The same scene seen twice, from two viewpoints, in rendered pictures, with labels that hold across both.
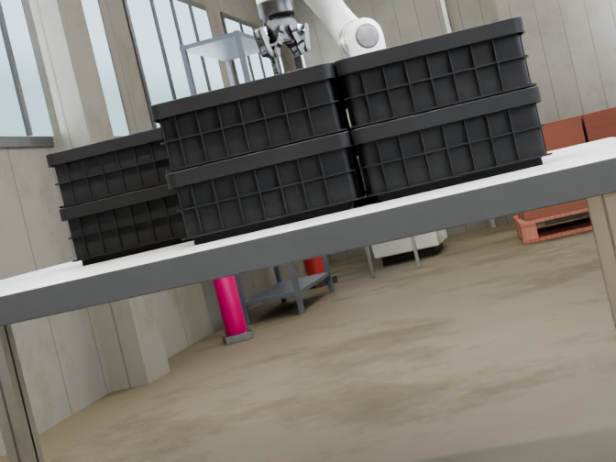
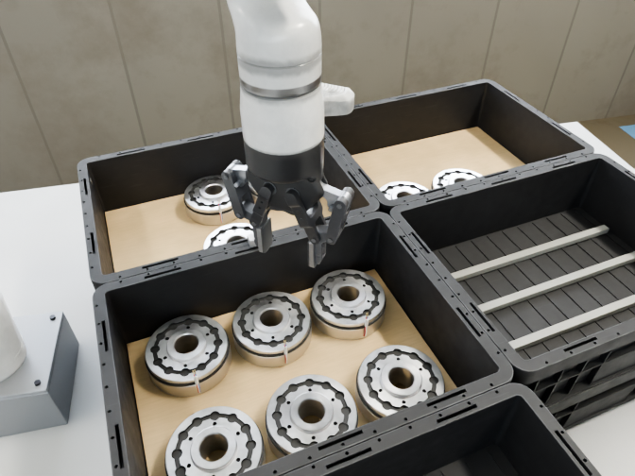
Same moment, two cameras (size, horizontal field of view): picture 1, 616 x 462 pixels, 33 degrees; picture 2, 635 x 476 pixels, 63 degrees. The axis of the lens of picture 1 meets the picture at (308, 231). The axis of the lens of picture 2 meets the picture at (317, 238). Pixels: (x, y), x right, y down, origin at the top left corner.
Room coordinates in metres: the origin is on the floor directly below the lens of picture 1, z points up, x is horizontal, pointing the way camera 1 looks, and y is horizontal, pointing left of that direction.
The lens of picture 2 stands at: (2.38, 0.35, 1.39)
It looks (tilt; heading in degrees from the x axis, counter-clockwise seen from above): 42 degrees down; 244
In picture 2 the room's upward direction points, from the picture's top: straight up
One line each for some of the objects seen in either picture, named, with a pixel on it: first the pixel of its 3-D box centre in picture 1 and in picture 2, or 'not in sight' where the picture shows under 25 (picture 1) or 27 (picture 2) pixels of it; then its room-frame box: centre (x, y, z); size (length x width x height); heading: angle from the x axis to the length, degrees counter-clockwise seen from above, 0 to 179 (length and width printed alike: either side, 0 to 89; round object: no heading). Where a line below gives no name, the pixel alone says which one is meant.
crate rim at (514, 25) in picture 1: (423, 60); (445, 137); (1.83, -0.26, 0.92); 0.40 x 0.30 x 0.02; 176
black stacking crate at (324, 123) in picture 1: (261, 128); (556, 270); (1.85, 0.04, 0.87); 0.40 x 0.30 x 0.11; 176
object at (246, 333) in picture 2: not in sight; (271, 321); (2.24, -0.06, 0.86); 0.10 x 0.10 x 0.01
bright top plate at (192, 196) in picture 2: not in sight; (214, 193); (2.22, -0.36, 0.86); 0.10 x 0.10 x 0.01
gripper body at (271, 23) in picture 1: (279, 20); (285, 169); (2.22, -0.04, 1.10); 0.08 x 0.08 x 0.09
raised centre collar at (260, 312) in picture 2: not in sight; (271, 318); (2.24, -0.06, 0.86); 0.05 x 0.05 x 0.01
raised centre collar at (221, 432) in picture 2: not in sight; (214, 448); (2.36, 0.07, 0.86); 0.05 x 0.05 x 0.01
